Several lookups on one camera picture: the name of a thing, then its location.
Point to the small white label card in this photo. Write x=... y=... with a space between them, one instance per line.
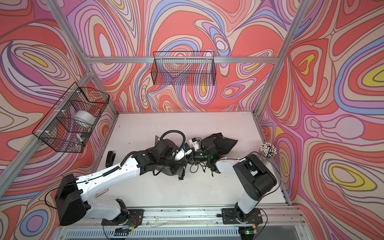
x=101 y=192

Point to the silver tape roll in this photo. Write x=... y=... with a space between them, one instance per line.
x=84 y=118

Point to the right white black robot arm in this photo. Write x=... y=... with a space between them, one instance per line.
x=255 y=177

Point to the grey hair dryer pouch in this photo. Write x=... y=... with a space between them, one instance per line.
x=166 y=163

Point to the white hair dryer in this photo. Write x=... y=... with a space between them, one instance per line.
x=179 y=156

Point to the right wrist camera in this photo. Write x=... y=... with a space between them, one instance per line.
x=196 y=143

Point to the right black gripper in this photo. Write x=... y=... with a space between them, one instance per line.
x=193 y=155

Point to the left black wire basket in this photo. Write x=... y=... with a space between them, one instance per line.
x=73 y=120

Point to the back black wire basket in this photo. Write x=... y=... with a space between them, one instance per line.
x=184 y=68

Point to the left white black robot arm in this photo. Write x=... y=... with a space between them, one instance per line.
x=75 y=198

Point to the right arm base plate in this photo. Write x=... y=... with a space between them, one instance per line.
x=231 y=216

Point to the black wire basket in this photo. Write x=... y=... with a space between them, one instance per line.
x=73 y=120
x=184 y=68

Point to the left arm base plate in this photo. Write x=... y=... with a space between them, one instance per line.
x=131 y=218

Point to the metal cup of pencils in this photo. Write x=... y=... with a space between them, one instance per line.
x=268 y=150

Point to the black hair dryer pouch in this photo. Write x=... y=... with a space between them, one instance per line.
x=220 y=144

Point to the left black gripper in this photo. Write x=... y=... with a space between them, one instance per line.
x=175 y=170

